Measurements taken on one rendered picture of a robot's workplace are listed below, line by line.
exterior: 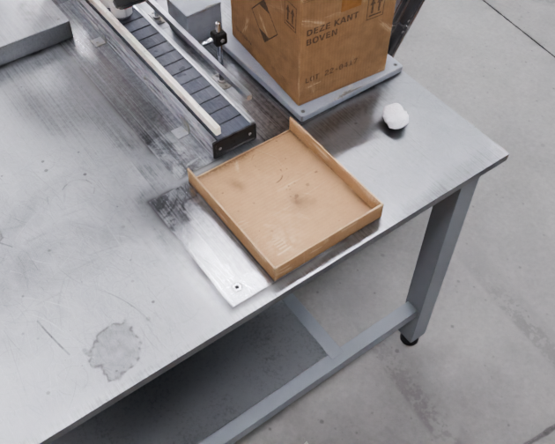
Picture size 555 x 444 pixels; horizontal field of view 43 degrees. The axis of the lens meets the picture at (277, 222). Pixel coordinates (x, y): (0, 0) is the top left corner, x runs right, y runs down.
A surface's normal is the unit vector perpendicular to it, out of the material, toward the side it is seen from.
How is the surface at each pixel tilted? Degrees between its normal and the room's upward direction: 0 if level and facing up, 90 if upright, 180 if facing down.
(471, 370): 0
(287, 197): 0
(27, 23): 0
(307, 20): 90
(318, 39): 90
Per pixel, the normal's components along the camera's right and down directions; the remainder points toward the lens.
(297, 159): 0.00, -0.62
